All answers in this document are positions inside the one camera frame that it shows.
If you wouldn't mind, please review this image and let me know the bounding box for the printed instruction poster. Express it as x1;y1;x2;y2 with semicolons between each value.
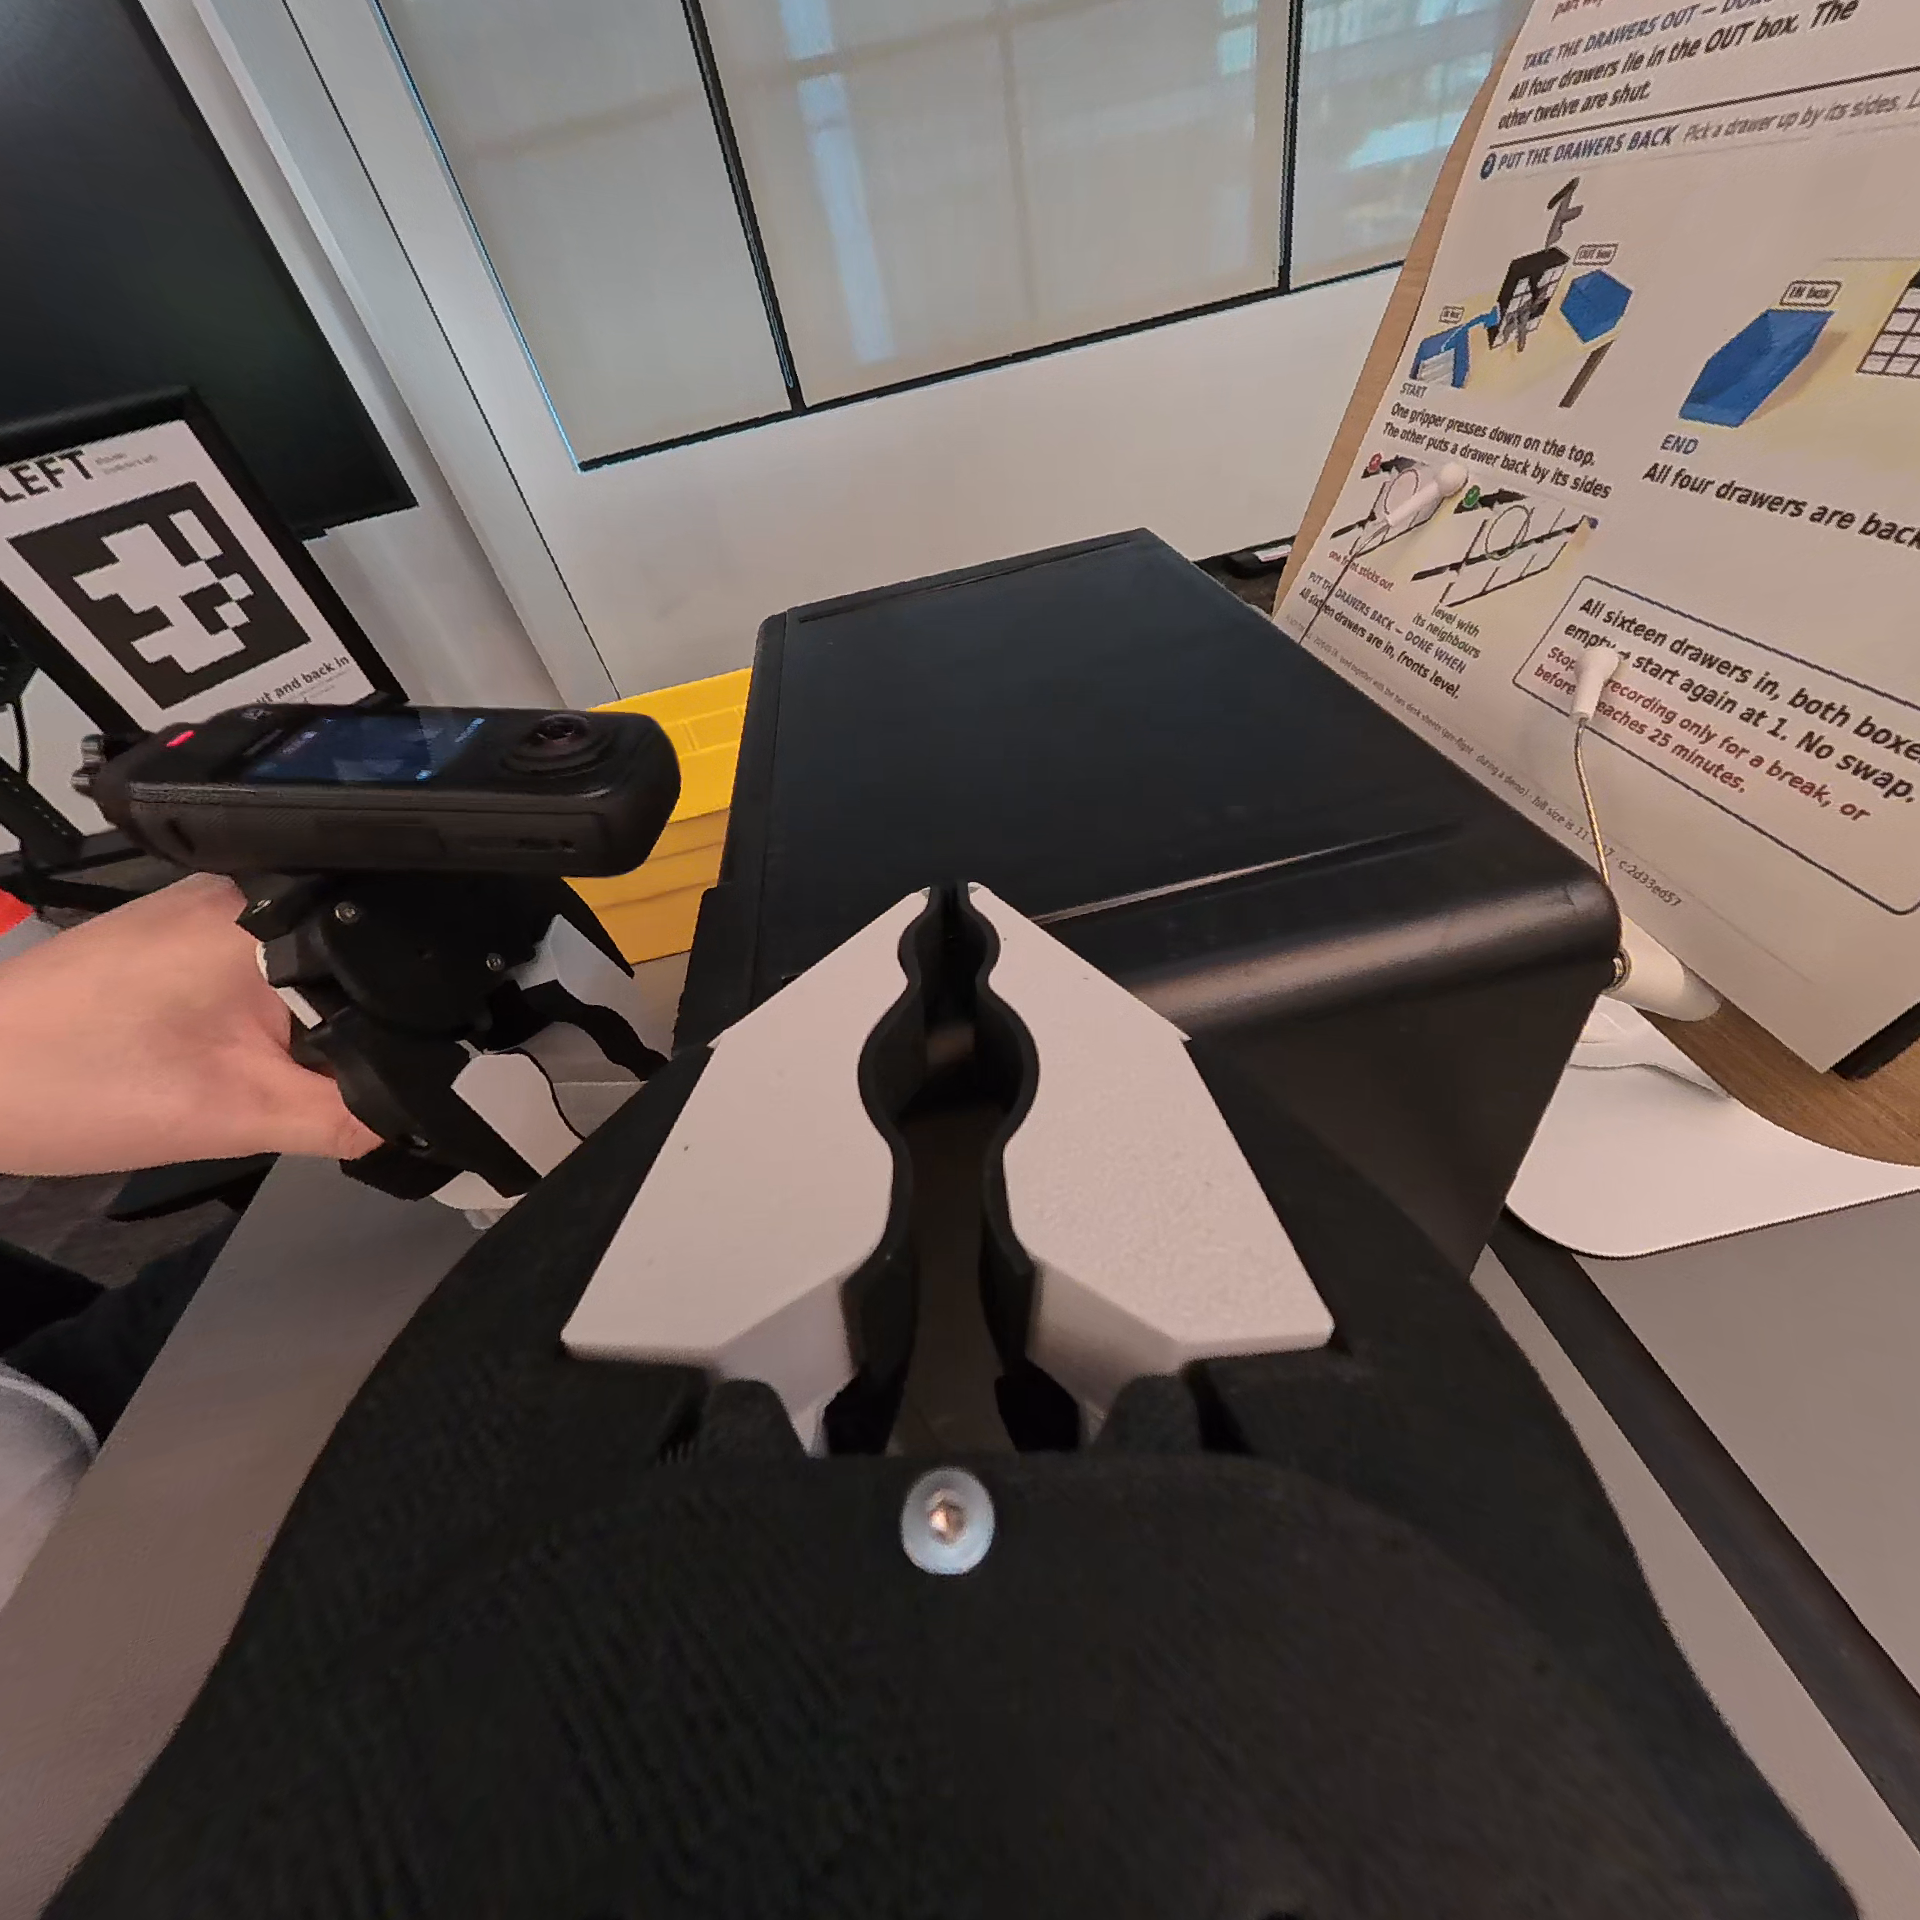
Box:
1275;0;1920;1078

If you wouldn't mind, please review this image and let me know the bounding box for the black drawer cabinet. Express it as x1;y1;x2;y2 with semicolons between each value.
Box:
673;525;1626;1277

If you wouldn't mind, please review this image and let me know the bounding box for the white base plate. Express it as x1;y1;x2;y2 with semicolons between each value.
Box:
1506;1008;1920;1262

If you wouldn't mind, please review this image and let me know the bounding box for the person's grey clothing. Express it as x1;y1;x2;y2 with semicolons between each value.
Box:
0;1355;98;1615

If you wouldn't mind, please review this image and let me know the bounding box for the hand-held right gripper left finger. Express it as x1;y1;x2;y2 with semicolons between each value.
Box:
559;884;925;1457

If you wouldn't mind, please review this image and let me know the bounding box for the yellow storage bin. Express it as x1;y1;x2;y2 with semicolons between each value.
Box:
572;665;753;966

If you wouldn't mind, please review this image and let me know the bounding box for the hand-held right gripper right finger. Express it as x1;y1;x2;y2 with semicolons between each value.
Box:
959;881;1338;1423

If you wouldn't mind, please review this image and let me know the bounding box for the instruction poster on board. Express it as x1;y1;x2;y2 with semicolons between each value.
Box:
1275;0;1920;1170

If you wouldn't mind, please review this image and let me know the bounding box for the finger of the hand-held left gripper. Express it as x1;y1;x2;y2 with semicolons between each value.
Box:
516;884;641;994
437;975;670;1205

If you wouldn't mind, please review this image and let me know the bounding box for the person's left hand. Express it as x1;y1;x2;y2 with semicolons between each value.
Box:
0;875;391;1183

